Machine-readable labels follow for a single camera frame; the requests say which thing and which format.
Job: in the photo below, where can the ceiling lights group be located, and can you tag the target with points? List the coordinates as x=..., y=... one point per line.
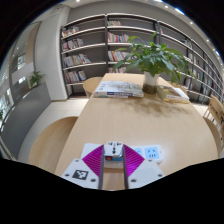
x=179, y=11

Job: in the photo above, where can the round-backed beige chair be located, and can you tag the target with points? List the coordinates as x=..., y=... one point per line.
x=215, y=136
x=182, y=89
x=50, y=143
x=91, y=86

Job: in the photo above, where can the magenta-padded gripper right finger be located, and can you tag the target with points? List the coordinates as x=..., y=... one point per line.
x=145, y=173

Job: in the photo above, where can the small white blue charger block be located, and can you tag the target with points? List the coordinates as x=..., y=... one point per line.
x=113, y=150

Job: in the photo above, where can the green potted plant white pot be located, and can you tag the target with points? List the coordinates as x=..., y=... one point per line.
x=153, y=60

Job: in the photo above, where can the large white book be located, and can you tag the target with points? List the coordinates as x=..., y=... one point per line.
x=118, y=89

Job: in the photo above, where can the white power strip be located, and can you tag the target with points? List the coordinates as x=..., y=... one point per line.
x=151, y=153

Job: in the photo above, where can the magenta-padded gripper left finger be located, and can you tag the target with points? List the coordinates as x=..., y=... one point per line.
x=80, y=173

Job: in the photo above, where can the grey shelf unit with books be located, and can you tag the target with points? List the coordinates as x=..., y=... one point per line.
x=86, y=43

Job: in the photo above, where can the yellow-covered book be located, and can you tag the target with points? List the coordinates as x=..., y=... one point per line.
x=173, y=94

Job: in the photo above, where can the small green ledge plant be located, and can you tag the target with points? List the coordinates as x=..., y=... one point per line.
x=36, y=79

